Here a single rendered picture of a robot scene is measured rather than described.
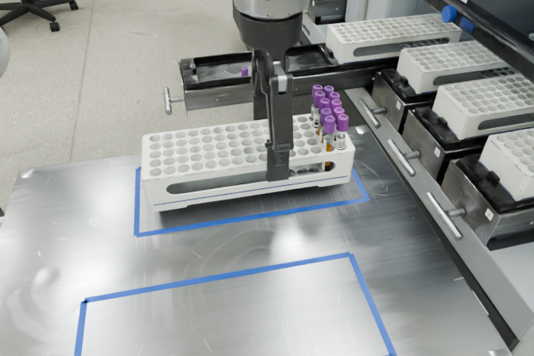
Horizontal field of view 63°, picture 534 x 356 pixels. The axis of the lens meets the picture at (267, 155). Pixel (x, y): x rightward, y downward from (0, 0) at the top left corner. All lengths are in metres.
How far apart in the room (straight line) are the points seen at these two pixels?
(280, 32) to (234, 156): 0.19
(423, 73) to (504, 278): 0.40
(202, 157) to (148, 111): 1.75
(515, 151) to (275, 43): 0.43
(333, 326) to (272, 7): 0.36
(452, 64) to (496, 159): 0.27
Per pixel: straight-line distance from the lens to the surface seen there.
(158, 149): 0.64
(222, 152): 0.62
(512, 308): 0.78
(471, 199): 0.79
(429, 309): 0.59
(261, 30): 0.51
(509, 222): 0.77
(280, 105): 0.52
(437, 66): 0.96
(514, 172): 0.75
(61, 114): 2.48
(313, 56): 1.07
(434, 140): 0.84
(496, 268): 0.78
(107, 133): 2.25
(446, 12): 0.88
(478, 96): 0.89
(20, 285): 0.65
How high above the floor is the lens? 1.30
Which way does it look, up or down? 41 degrees down
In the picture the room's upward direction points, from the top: straight up
